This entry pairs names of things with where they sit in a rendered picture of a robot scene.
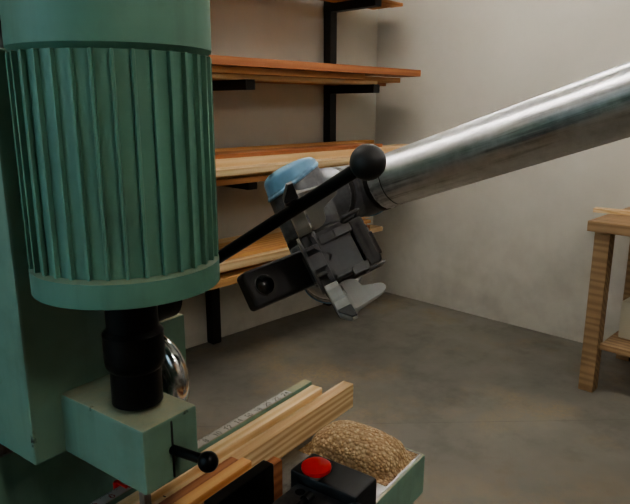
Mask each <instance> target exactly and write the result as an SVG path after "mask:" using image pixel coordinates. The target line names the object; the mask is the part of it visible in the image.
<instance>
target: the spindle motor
mask: <svg viewBox="0 0 630 504"><path fill-rule="evenodd" d="M0 21H1V30H2V39H3V47H4V48H5V49H6V50H7V51H8V52H5V62H6V71H7V79H8V88H9V97H10V106H11V115H12V124H13V133H14V142H15V151H16V160H17V169H18V177H19V186H20V195H21V204H22V213H23V222H24V231H25V240H26V249H27V258H28V265H29V269H28V270H29V279H30V288H31V294H32V296H33V297H34V299H36V300H37V301H39V302H41V303H44V304H47V305H50V306H54V307H60V308H66V309H75V310H128V309H138V308H146V307H152V306H157V305H163V304H168V303H172V302H177V301H181V300H184V299H188V298H191V297H194V296H197V295H199V294H202V293H204V292H206V291H208V290H210V289H211V288H213V287H214V286H215V285H216V284H217V283H218V282H219V280H220V263H219V254H218V252H219V243H218V217H217V190H216V163H215V137H214V110H213V83H212V59H211V57H210V56H209V55H210V54H211V52H212V49H211V22H210V0H0Z"/></svg>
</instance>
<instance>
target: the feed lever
mask: <svg viewBox="0 0 630 504"><path fill-rule="evenodd" d="M385 168H386V156H385V154H384V152H383V151H382V149H381V148H379V147H378V146H376V145H374V144H362V145H360V146H358V147H357V148H356V149H354V151H353V152H352V154H351V156H350V161H349V166H348V167H346V168H345V169H343V170H342V171H340V172H339V173H337V174H336V175H334V176H332V177H331V178H329V179H328V180H326V181H325V182H323V183H322V184H320V185H319V186H317V187H316V188H314V189H312V190H311V191H309V192H308V193H306V194H305V195H303V196H302V197H300V198H299V199H297V200H296V201H294V202H293V203H291V204H289V205H288V206H286V207H285V208H283V209H282V210H280V211H279V212H277V213H276V214H274V215H273V216H271V217H269V218H268V219H266V220H265V221H263V222H262V223H260V224H259V225H257V226H256V227H254V228H253V229H251V230H250V231H248V232H246V233H245V234H243V235H242V236H240V237H239V238H237V239H236V240H234V241H233V242H231V243H230V244H228V245H226V246H225V247H223V248H222V249H220V250H219V252H218V254H219V263H222V262H224V261H225V260H227V259H228V258H230V257H232V256H233V255H235V254H236V253H238V252H240V251H241V250H243V249H244V248H246V247H248V246H249V245H251V244H252V243H254V242H256V241H257V240H259V239H260V238H262V237H264V236H265V235H267V234H268V233H270V232H271V231H273V230H275V229H276V228H278V227H279V226H281V225H283V224H284V223H286V222H287V221H289V220H291V219H292V218H294V217H295V216H297V215H299V214H300V213H302V212H303V211H305V210H307V209H308V208H310V207H311V206H313V205H315V204H316V203H318V202H319V201H321V200H322V199H324V198H326V197H327V196H329V195H330V194H332V193H334V192H335V191H337V190H338V189H340V188H342V187H343V186H345V185H346V184H348V183H350V182H351V181H353V180H354V179H356V178H359V179H361V180H364V181H371V180H375V179H377V178H378V177H380V176H381V175H382V173H383V172H384V170H385ZM181 307H182V300H181V301H177V302H172V303H168V304H163V305H158V317H159V321H161V320H164V319H167V318H170V317H172V316H175V315H177V314H178V313H179V311H180V310H181Z"/></svg>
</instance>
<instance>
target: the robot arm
mask: <svg viewBox="0 0 630 504"><path fill-rule="evenodd" d="M629 137H630V62H627V63H625V64H622V65H619V66H617V67H614V68H611V69H609V70H606V71H603V72H601V73H598V74H595V75H593V76H590V77H587V78H585V79H582V80H579V81H577V82H574V83H571V84H569V85H566V86H563V87H561V88H558V89H555V90H553V91H550V92H547V93H545V94H542V95H539V96H537V97H534V98H531V99H529V100H526V101H523V102H521V103H518V104H515V105H513V106H510V107H507V108H505V109H502V110H499V111H497V112H494V113H491V114H489V115H486V116H483V117H481V118H478V119H475V120H473V121H470V122H467V123H465V124H462V125H459V126H457V127H454V128H451V129H449V130H446V131H443V132H441V133H438V134H435V135H433V136H430V137H427V138H425V139H422V140H419V141H417V142H414V143H411V144H409V145H406V146H403V147H401V148H398V149H395V150H393V151H390V152H387V153H385V156H386V168H385V170H384V172H383V173H382V175H381V176H380V177H378V178H377V179H375V180H371V181H364V180H361V179H359V178H356V179H354V180H353V181H351V182H350V183H348V184H346V185H345V186H343V187H342V188H340V189H338V190H337V191H335V192H334V193H332V194H330V195H329V196H327V197H326V198H324V199H322V200H321V201H319V202H318V203H316V204H315V205H313V206H311V207H310V208H308V209H307V210H305V211H303V212H302V213H300V214H299V215H297V216H295V217H294V218H292V219H291V220H289V221H287V222H286V223H284V224H283V225H281V226H280V229H281V231H282V233H283V236H284V238H285V241H286V243H287V246H288V248H289V251H290V253H291V254H290V255H287V256H285V257H282V258H280V259H277V260H274V261H272V262H269V263H267V264H264V265H262V266H259V267H256V268H254V269H251V270H249V271H246V272H244V273H242V274H241V275H240V276H239V277H238V278H237V282H238V284H239V286H240V289H241V291H242V293H243V295H244V297H245V300H246V302H247V304H248V306H249V308H250V310H251V311H257V310H259V309H262V308H264V307H266V306H269V305H271V304H273V303H275V302H278V301H280V300H282V299H285V298H287V297H289V296H292V295H294V294H296V293H299V292H301V291H303V290H305V291H306V293H307V294H308V295H309V296H310V297H311V298H313V299H314V300H316V301H318V302H321V303H326V304H332V306H333V308H334V310H335V311H336V313H337V315H338V316H339V318H342V319H345V320H348V321H354V320H356V319H358V318H359V316H358V312H359V311H360V310H361V309H362V308H364V307H365V306H366V305H368V304H369V303H371V302H372V301H374V300H375V299H377V298H378V297H379V296H381V295H382V294H383V293H384V292H385V291H386V285H385V284H384V283H373V284H368V285H362V284H360V281H361V279H362V277H363V275H365V274H367V273H369V272H371V271H373V270H375V269H377V268H379V267H381V266H382V265H383V264H384V263H385V262H386V260H385V259H384V260H382V261H381V259H382V257H381V254H380V253H382V251H381V249H380V247H379V245H378V243H377V241H376V239H375V237H374V235H373V233H372V231H369V229H368V227H367V225H365V224H364V221H363V219H362V218H361V217H369V216H374V215H377V214H380V213H381V212H383V211H385V210H388V209H391V208H395V207H396V206H398V205H401V204H404V203H407V202H411V201H414V200H418V199H421V198H424V197H428V196H431V195H435V194H438V193H441V192H445V191H448V190H452V189H455V188H459V187H462V186H465V185H469V184H472V183H476V182H479V181H482V180H486V179H489V178H493V177H496V176H499V175H503V174H506V173H510V172H513V171H516V170H520V169H523V168H527V167H530V166H533V165H537V164H540V163H544V162H547V161H550V160H554V159H557V158H561V157H564V156H567V155H571V154H574V153H578V152H581V151H585V150H588V149H591V148H595V147H598V146H602V145H605V144H608V143H612V142H615V141H619V140H622V139H625V138H629ZM318 165H319V164H318V162H317V161H316V160H315V159H314V158H311V157H306V158H302V159H298V160H296V161H293V162H291V163H289V164H287V165H285V166H283V167H281V168H279V169H278V170H276V171H275V172H273V173H272V174H271V175H269V176H268V177H267V179H266V180H265V183H264V187H265V190H266V193H267V196H268V202H270V204H271V206H272V209H273V211H274V214H276V213H277V212H279V211H280V210H282V209H283V208H285V207H286V206H288V205H289V204H291V203H293V202H294V201H296V200H297V199H299V198H300V197H302V196H303V195H305V194H306V193H308V192H309V191H311V190H312V189H314V188H316V187H317V186H319V185H320V184H322V183H323V182H325V181H326V180H328V179H329V178H331V177H332V176H334V175H336V174H337V173H339V172H340V171H342V170H343V169H345V168H346V167H348V166H349V165H345V166H337V167H326V168H319V167H318Z"/></svg>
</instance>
